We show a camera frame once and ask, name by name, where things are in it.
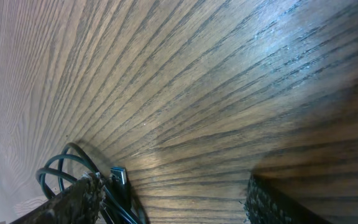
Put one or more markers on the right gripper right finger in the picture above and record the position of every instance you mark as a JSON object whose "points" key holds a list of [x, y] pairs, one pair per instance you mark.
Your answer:
{"points": [[267, 205]]}

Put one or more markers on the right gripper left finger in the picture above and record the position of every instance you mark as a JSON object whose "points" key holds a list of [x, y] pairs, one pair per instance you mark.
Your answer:
{"points": [[78, 204]]}

